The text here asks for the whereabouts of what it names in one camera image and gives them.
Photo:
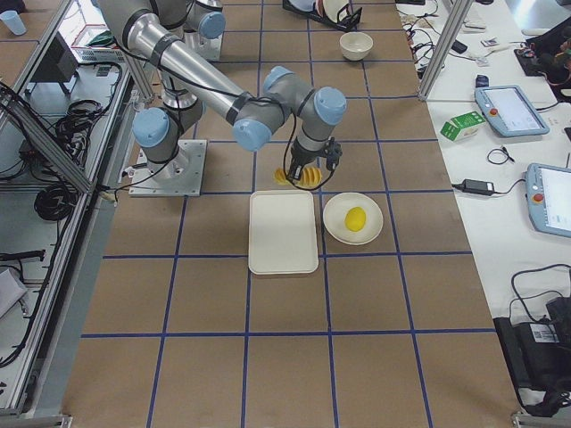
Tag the aluminium frame post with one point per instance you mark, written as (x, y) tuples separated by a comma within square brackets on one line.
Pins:
[(451, 28)]

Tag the black power adapter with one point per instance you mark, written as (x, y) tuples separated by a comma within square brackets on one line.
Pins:
[(478, 187)]

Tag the teach pendant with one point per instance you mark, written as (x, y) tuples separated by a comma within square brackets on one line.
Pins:
[(509, 112), (548, 198)]

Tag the white rectangular tray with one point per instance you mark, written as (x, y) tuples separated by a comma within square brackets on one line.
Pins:
[(282, 233)]

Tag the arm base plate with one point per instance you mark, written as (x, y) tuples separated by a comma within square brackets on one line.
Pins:
[(183, 176)]

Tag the yellow lemon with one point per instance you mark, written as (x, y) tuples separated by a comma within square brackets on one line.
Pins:
[(355, 219)]

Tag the cream plate in rack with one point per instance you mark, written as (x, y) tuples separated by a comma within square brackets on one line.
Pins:
[(336, 10)]

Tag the cream plate with lemon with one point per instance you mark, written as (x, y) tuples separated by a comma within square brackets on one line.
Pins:
[(335, 211)]

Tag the green white carton box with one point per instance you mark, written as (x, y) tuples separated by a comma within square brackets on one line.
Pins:
[(462, 126)]

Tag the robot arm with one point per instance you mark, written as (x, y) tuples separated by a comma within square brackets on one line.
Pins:
[(153, 30)]

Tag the teach pendant far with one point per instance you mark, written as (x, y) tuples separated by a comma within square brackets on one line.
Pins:
[(509, 112)]

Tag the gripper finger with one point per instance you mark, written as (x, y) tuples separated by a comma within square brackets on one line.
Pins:
[(294, 173)]

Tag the blue plate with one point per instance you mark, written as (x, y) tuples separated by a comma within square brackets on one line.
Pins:
[(303, 5)]

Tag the white bowl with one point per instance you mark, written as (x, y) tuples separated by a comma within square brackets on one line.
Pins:
[(355, 46)]

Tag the black dish rack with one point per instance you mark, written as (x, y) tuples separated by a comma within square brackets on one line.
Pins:
[(350, 23)]

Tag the teach pendant near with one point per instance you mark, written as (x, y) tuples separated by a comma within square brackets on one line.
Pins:
[(548, 198)]

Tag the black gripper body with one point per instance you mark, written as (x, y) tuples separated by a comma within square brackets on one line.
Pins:
[(302, 157)]

